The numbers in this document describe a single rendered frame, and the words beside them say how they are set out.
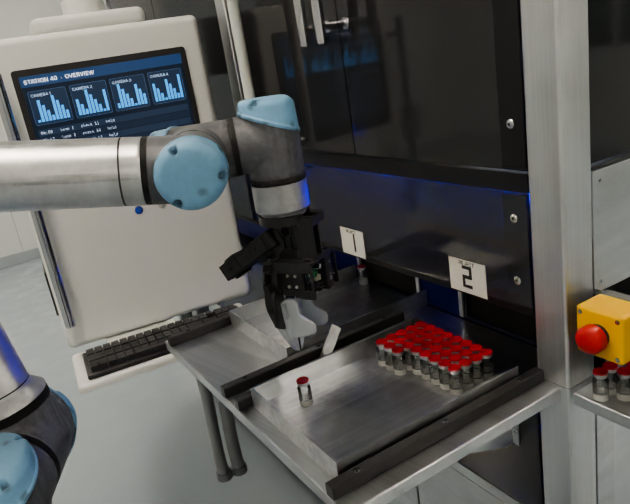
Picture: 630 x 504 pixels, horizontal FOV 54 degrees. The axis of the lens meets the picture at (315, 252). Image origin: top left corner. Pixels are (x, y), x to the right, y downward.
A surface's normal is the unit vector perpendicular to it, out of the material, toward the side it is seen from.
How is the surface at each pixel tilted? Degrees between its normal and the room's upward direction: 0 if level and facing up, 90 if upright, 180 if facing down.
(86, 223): 90
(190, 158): 90
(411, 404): 0
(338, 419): 0
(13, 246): 90
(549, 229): 90
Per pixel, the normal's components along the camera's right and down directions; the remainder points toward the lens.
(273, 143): 0.15, 0.28
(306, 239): -0.47, 0.33
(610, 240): 0.52, 0.18
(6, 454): -0.14, -0.89
